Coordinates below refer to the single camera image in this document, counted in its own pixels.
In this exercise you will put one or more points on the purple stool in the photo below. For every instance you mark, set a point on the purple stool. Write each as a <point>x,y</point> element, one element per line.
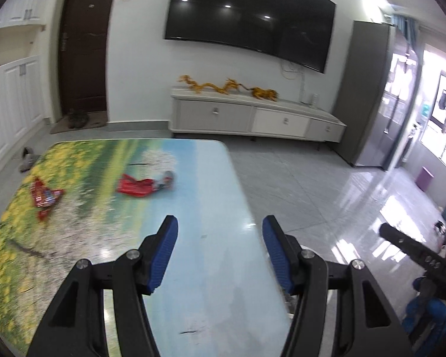
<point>425,178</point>

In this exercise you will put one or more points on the white built-in cabinet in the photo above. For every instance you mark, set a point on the white built-in cabinet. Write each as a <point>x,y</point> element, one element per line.
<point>11,100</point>

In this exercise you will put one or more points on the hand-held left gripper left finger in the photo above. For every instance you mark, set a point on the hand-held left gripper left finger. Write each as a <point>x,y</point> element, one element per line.
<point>163,256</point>

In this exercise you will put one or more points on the golden tiger ornament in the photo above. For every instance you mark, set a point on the golden tiger ornament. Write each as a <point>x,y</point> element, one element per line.
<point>264,93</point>

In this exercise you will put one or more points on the brown doormat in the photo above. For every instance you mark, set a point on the brown doormat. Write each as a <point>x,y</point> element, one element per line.
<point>96,121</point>

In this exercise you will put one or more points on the blue curtain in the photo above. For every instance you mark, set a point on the blue curtain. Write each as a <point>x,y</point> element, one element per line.
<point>407,29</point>

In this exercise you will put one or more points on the grey refrigerator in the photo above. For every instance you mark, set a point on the grey refrigerator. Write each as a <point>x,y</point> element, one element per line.
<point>368,100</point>

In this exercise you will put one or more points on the person's blue trousers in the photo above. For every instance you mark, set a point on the person's blue trousers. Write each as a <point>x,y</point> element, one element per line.
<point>429,314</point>

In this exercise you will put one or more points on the dark brown door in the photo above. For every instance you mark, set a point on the dark brown door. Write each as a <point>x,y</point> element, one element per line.
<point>85,44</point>

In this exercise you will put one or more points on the white power strip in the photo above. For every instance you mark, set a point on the white power strip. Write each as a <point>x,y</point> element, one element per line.
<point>313,99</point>

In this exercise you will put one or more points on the red patterned snack wrapper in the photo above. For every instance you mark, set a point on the red patterned snack wrapper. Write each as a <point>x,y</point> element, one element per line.
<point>44,198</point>

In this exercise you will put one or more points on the golden dragon ornament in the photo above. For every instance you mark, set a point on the golden dragon ornament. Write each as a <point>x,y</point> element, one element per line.
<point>212,86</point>

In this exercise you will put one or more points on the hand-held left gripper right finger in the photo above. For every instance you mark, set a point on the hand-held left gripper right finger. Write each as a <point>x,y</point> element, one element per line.
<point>278,256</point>

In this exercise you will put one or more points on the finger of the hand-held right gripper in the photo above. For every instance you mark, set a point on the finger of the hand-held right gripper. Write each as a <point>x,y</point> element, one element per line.
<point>409,244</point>

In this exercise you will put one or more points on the pair of dark shoes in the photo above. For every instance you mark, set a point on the pair of dark shoes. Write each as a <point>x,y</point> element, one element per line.
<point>77,119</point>

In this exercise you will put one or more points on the white television cabinet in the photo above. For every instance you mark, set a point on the white television cabinet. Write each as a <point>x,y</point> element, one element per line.
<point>226,115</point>

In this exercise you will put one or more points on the red and white snack wrapper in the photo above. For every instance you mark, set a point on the red and white snack wrapper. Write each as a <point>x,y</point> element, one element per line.
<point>141,186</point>

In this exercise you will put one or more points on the small black floor toy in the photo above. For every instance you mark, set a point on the small black floor toy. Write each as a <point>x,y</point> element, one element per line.
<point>439,226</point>

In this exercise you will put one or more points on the black wall television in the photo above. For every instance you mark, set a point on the black wall television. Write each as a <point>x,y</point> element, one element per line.
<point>245,11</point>

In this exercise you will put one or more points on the table with landscape print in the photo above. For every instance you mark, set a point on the table with landscape print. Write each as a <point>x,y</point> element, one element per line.
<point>208,193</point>

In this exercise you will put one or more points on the grey slipper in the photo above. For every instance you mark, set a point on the grey slipper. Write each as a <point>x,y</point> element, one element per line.
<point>28,160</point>

